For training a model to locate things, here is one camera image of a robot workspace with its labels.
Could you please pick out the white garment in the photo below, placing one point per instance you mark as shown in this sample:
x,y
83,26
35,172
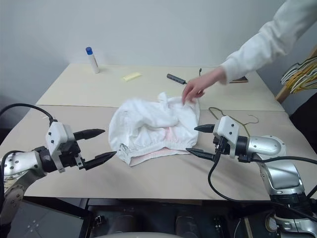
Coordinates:
x,y
143,119

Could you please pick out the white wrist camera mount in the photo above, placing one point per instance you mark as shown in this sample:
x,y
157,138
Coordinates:
x,y
55,134
227,129

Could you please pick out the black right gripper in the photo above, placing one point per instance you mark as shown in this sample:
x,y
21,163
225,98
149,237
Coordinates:
x,y
218,145

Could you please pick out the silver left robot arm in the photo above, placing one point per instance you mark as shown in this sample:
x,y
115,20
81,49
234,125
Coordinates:
x,y
19,161

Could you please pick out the person's bare hand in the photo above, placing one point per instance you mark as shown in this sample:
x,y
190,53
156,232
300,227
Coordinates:
x,y
198,85

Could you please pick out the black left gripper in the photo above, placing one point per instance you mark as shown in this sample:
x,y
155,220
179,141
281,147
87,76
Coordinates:
x,y
70,153

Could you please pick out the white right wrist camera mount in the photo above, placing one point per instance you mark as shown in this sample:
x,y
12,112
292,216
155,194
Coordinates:
x,y
227,129

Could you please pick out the white bottle with blue cap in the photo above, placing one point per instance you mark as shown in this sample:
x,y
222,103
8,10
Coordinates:
x,y
94,62

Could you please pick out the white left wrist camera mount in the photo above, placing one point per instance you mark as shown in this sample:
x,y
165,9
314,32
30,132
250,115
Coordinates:
x,y
55,134

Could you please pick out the wooden clothes rack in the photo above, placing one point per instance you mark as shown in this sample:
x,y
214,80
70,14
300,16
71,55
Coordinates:
x,y
283,93

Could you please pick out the light wooden slat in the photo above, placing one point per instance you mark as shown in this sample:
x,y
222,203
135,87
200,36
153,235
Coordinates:
x,y
247,228

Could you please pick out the white sleeved forearm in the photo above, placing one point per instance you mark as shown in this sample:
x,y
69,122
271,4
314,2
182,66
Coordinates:
x,y
267,42

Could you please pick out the black flat panel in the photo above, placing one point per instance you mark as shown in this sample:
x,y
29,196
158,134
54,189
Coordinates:
x,y
49,220

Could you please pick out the yellow sticky note pad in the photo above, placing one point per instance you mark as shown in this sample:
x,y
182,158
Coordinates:
x,y
132,76

